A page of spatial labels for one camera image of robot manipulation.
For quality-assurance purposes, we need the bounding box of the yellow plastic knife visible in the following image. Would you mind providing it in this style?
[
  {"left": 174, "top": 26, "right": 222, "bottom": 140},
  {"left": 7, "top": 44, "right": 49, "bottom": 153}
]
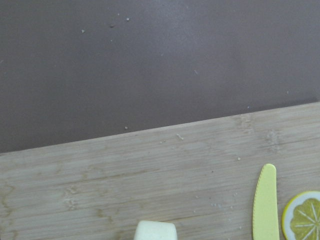
[{"left": 252, "top": 163, "right": 280, "bottom": 240}]

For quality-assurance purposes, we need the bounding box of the white steamed bun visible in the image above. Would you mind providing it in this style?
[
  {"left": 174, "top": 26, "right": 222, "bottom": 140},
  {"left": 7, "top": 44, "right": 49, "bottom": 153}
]
[{"left": 133, "top": 220, "right": 178, "bottom": 240}]

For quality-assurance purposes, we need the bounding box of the upper lemon slice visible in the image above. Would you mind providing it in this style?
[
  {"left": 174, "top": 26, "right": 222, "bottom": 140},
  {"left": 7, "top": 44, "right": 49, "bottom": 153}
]
[{"left": 281, "top": 191, "right": 320, "bottom": 240}]

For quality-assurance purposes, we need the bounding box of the bamboo cutting board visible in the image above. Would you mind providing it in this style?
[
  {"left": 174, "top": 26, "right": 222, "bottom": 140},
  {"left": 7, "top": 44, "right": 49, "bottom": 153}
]
[{"left": 0, "top": 102, "right": 320, "bottom": 240}]

